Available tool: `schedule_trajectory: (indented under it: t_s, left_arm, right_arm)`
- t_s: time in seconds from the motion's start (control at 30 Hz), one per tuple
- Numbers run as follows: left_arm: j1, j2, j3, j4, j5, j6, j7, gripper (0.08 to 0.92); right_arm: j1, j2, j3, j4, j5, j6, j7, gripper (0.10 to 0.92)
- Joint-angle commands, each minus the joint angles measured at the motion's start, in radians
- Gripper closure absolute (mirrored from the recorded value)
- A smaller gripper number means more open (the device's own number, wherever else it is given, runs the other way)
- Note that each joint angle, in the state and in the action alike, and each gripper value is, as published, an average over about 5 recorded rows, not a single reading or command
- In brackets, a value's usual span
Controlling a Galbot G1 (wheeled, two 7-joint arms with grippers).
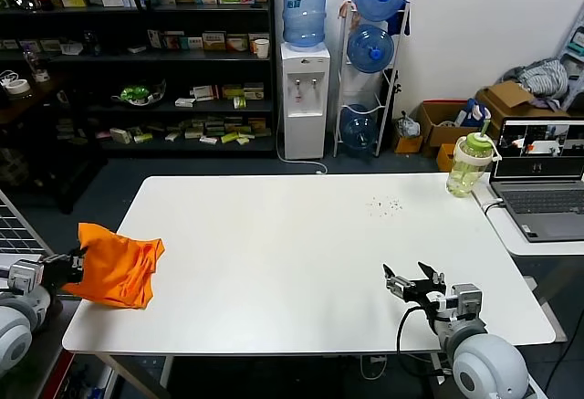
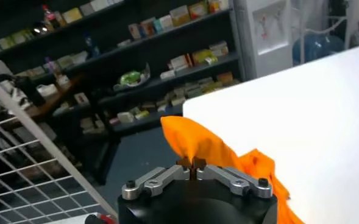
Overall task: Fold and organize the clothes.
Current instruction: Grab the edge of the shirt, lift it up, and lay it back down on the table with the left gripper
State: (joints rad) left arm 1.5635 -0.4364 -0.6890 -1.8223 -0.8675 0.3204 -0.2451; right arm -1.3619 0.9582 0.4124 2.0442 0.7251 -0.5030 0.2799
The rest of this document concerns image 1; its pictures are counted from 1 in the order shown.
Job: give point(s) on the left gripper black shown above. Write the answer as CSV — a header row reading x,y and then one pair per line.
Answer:
x,y
57,275

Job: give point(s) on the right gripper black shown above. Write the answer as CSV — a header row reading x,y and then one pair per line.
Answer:
x,y
429,293

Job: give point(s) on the orange t-shirt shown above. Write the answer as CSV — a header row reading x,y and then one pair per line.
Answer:
x,y
114,271

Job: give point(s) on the pile of striped clothes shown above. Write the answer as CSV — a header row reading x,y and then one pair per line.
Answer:
x,y
544,77

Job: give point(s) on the scattered small crumbs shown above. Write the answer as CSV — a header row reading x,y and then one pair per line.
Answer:
x,y
386,205

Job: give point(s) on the white side table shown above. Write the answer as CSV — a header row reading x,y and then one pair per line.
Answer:
x,y
512,239

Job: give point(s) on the red and white cabinet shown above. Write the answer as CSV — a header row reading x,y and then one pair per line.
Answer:
x,y
55,371

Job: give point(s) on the dark low table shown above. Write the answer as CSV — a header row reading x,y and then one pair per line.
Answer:
x,y
51,152

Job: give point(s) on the green lidded water bottle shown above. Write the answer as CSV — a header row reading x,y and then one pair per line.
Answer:
x,y
466,166

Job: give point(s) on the small yellow cardboard box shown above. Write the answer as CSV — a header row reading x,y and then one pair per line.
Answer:
x,y
445,158

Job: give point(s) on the small orange cardboard box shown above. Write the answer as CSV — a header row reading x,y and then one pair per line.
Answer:
x,y
408,144

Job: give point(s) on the grey laptop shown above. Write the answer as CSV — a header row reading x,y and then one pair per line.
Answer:
x,y
539,202

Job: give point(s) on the open cardboard box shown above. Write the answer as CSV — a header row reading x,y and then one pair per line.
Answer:
x,y
439,136

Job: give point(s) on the grey plastic bag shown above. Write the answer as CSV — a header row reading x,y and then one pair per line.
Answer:
x,y
408,126

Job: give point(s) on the blue and white bag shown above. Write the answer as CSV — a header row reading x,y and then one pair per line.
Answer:
x,y
471,113

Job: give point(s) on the bowl with green fruit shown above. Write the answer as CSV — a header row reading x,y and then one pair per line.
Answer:
x,y
138,95

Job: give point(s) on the white tape roll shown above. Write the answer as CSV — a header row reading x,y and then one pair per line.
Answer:
x,y
17,88

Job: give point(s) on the clear plastic bottle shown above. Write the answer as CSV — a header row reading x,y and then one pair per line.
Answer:
x,y
36,68

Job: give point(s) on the large cardboard box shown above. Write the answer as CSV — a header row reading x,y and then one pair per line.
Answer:
x,y
507,95

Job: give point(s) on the white water dispenser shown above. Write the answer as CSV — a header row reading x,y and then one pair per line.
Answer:
x,y
304,107

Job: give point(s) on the black shelf unit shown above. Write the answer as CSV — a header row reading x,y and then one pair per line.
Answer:
x,y
137,66

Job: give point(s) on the white and red product box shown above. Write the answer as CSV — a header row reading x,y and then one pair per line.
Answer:
x,y
205,93

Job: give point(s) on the dark blue bottle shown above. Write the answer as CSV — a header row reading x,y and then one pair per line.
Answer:
x,y
91,44

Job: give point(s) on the yellow product box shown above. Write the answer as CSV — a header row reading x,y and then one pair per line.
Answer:
x,y
73,0

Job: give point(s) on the white paper cup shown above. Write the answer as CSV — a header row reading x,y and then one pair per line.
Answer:
x,y
262,49

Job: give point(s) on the tan hanging cloth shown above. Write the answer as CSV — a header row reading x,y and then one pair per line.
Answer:
x,y
345,8

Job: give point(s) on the blue water jug with label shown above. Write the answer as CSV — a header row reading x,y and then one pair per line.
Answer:
x,y
304,11

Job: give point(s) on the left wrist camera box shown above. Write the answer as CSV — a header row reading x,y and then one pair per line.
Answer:
x,y
25,276

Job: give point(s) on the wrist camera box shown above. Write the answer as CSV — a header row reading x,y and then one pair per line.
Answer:
x,y
25,276
467,301

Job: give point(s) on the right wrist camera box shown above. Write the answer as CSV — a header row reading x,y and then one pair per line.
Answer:
x,y
467,301

